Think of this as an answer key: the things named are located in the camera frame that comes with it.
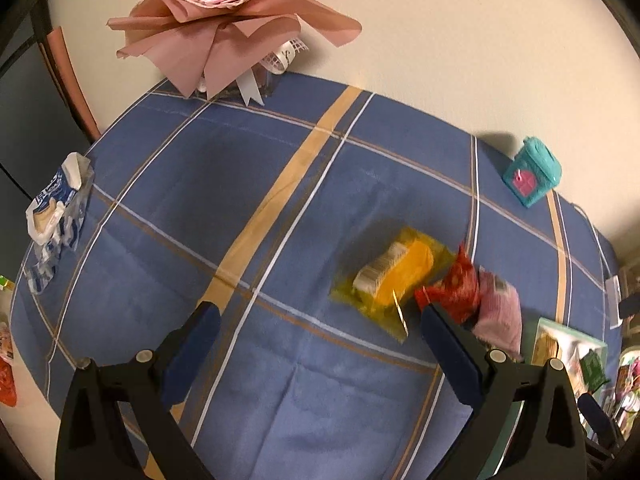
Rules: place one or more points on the green biscuit packet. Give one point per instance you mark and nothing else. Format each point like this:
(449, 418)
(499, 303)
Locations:
(593, 372)

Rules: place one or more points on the red candy snack packet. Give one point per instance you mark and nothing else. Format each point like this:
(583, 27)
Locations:
(458, 293)

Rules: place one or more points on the pink flower bouquet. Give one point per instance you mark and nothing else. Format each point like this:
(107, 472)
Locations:
(209, 45)

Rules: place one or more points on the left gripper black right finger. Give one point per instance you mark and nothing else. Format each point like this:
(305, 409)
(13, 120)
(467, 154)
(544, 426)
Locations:
(548, 441)

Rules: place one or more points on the orange cake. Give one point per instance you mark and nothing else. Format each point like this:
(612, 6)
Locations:
(381, 290)

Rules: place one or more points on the beige bread packet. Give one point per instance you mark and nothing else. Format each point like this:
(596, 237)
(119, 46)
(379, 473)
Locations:
(546, 348)

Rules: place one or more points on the teal toy house box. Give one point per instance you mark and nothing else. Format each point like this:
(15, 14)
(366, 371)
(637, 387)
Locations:
(533, 172)

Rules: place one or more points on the white tray with green rim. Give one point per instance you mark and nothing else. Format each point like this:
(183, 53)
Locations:
(572, 344)

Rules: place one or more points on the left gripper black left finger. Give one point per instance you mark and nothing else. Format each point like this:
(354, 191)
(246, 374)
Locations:
(93, 442)

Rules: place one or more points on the blue white tissue pack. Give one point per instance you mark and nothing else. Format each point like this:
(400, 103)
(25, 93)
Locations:
(55, 218)

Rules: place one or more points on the black power adapter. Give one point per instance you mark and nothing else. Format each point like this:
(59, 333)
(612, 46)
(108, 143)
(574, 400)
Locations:
(630, 306)

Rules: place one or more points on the pile of colourful trinkets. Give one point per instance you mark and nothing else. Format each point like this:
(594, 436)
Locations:
(625, 407)

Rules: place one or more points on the blue plaid tablecloth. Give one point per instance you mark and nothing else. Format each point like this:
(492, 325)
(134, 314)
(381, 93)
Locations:
(273, 205)

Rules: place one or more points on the white power strip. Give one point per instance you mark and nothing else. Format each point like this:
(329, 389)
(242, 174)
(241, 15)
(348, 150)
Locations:
(613, 299)

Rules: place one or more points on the pink snack packet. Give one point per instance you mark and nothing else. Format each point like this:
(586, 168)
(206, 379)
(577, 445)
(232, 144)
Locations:
(499, 316)

